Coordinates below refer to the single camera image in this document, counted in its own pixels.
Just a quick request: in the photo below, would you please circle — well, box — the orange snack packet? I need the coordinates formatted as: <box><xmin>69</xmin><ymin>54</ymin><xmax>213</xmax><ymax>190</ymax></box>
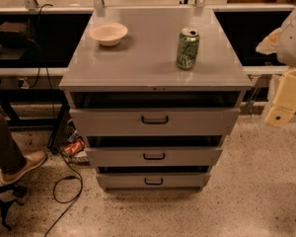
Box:
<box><xmin>64</xmin><ymin>139</ymin><xmax>85</xmax><ymax>157</ymax></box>

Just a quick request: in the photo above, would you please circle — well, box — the black office chair base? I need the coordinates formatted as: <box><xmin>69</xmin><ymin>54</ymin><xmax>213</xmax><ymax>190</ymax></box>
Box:
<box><xmin>0</xmin><ymin>184</ymin><xmax>28</xmax><ymax>231</ymax></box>

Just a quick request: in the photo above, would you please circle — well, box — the grey drawer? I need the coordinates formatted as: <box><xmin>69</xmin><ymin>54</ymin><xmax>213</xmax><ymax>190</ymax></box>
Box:
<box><xmin>86</xmin><ymin>147</ymin><xmax>222</xmax><ymax>167</ymax></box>
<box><xmin>70</xmin><ymin>109</ymin><xmax>240</xmax><ymax>136</ymax></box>
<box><xmin>97</xmin><ymin>173</ymin><xmax>210</xmax><ymax>190</ymax></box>

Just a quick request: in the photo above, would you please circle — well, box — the grey bottom drawer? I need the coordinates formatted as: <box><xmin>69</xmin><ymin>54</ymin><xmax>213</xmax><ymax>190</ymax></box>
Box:
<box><xmin>97</xmin><ymin>173</ymin><xmax>210</xmax><ymax>190</ymax></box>

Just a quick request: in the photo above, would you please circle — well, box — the dark box on shelf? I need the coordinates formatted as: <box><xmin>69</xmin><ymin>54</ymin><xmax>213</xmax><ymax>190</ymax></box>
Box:
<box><xmin>0</xmin><ymin>22</ymin><xmax>29</xmax><ymax>48</ymax></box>

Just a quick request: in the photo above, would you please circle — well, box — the person's trouser leg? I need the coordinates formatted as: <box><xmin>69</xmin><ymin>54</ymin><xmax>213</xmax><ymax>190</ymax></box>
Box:
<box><xmin>0</xmin><ymin>115</ymin><xmax>27</xmax><ymax>175</ymax></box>

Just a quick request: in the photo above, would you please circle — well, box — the grey drawer cabinet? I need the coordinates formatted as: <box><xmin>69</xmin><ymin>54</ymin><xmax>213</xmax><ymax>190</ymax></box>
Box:
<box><xmin>60</xmin><ymin>8</ymin><xmax>251</xmax><ymax>177</ymax></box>

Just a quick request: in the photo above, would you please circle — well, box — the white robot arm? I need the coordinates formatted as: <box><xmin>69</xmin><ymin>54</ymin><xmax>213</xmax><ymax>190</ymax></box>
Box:
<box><xmin>256</xmin><ymin>8</ymin><xmax>296</xmax><ymax>127</ymax></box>

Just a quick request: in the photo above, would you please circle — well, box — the green soda can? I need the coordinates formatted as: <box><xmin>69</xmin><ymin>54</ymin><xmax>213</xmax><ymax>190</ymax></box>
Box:
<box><xmin>177</xmin><ymin>28</ymin><xmax>200</xmax><ymax>70</ymax></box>

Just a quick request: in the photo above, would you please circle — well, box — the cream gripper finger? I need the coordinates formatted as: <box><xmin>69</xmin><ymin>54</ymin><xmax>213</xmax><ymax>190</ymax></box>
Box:
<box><xmin>264</xmin><ymin>68</ymin><xmax>296</xmax><ymax>127</ymax></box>

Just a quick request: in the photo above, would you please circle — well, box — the grey top drawer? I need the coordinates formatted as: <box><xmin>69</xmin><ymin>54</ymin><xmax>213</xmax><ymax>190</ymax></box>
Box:
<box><xmin>70</xmin><ymin>109</ymin><xmax>240</xmax><ymax>136</ymax></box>

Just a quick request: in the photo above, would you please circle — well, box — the white bowl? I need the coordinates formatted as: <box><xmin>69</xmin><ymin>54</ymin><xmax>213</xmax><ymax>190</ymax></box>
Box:
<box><xmin>89</xmin><ymin>23</ymin><xmax>128</xmax><ymax>46</ymax></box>

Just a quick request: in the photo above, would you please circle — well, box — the tan shoe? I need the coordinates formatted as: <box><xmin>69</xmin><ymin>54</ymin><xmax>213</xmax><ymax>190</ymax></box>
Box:
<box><xmin>1</xmin><ymin>150</ymin><xmax>46</xmax><ymax>185</ymax></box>

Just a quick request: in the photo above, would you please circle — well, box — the black floor cable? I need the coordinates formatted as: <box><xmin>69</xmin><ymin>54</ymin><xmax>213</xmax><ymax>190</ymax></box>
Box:
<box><xmin>26</xmin><ymin>3</ymin><xmax>84</xmax><ymax>237</ymax></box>

